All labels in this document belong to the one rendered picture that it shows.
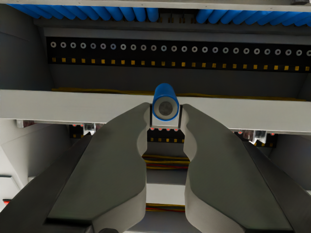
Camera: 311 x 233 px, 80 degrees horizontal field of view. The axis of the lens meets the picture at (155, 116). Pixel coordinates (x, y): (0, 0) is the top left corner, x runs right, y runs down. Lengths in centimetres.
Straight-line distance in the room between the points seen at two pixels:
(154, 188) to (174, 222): 27
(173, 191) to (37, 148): 31
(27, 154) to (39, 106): 17
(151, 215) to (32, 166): 38
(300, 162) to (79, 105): 50
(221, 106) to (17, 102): 31
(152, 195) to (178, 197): 5
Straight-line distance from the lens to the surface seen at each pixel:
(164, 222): 66
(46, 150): 53
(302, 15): 38
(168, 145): 58
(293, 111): 34
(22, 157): 47
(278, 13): 35
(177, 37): 40
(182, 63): 40
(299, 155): 57
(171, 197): 42
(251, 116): 31
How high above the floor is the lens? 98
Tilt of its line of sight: 33 degrees up
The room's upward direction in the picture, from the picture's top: 179 degrees counter-clockwise
